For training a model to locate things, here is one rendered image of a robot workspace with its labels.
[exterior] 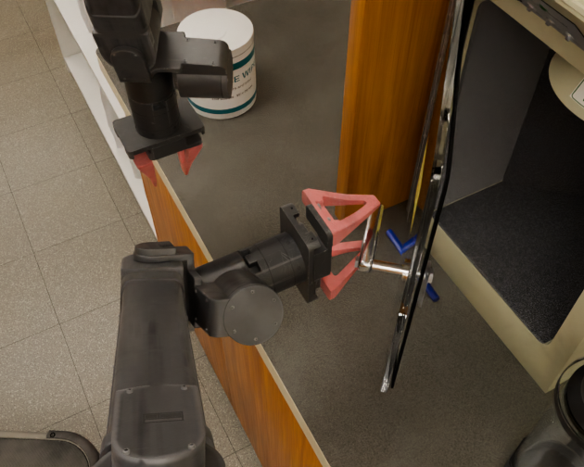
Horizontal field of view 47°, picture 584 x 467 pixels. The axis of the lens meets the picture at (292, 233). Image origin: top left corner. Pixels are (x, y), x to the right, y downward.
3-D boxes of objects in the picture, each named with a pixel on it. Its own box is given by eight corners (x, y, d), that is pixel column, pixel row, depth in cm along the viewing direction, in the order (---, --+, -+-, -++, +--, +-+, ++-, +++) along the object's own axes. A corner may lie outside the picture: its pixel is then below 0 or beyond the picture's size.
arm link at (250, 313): (131, 242, 66) (133, 324, 68) (150, 272, 56) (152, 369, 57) (246, 236, 70) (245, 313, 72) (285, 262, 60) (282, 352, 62)
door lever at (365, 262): (413, 220, 75) (417, 205, 73) (403, 288, 69) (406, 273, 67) (366, 211, 76) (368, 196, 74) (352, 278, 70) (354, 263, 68)
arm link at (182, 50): (117, -17, 71) (106, 50, 68) (224, -14, 71) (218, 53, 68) (142, 53, 83) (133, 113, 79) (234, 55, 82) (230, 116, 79)
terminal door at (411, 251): (413, 214, 101) (467, -31, 70) (385, 398, 83) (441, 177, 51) (408, 213, 101) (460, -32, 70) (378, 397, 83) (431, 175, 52)
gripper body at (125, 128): (207, 136, 86) (200, 91, 80) (131, 163, 83) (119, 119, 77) (187, 107, 89) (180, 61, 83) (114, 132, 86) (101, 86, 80)
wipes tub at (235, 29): (238, 67, 131) (234, -1, 119) (269, 107, 124) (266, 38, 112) (176, 87, 127) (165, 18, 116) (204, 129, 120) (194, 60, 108)
